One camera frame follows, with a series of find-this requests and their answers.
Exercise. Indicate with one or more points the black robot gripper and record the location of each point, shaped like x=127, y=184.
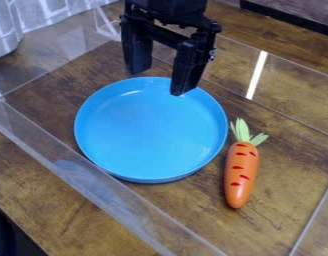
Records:
x=140, y=31

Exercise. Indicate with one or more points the blue round tray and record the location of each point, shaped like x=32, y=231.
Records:
x=147, y=136

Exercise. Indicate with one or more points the clear acrylic corner bracket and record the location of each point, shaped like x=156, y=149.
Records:
x=105, y=26

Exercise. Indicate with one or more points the clear acrylic front barrier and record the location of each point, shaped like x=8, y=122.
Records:
x=148, y=222

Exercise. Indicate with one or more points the orange toy carrot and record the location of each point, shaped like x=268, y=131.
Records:
x=241, y=164

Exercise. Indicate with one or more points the white grid curtain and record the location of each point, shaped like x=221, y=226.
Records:
x=22, y=16

